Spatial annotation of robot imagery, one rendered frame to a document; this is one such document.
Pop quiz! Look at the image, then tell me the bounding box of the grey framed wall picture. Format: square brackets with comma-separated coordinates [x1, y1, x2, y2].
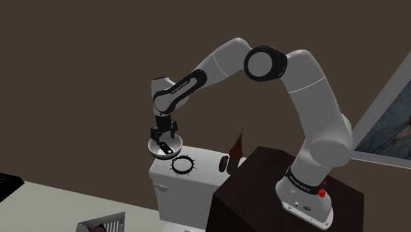
[349, 49, 411, 170]

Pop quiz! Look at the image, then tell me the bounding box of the grey metal grille box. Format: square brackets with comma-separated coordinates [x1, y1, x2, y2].
[75, 211, 126, 232]

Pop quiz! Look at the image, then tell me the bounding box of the dark red cone bottle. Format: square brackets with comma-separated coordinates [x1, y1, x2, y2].
[226, 127, 245, 176]

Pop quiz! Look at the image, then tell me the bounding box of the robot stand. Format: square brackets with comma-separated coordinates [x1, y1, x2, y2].
[205, 146, 366, 232]

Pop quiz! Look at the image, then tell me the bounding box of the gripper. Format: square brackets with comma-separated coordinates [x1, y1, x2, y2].
[150, 113, 178, 146]

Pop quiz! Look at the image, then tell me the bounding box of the black flat tool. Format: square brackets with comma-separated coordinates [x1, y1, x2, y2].
[159, 141, 175, 155]

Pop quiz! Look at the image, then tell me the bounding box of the brown oblong thing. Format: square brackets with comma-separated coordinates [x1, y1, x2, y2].
[218, 155, 230, 173]

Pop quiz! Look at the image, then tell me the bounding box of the black spiked ring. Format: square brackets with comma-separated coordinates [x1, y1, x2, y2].
[169, 154, 197, 176]

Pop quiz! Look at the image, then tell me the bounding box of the white bowl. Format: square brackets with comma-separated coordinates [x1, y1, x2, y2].
[147, 134, 184, 161]

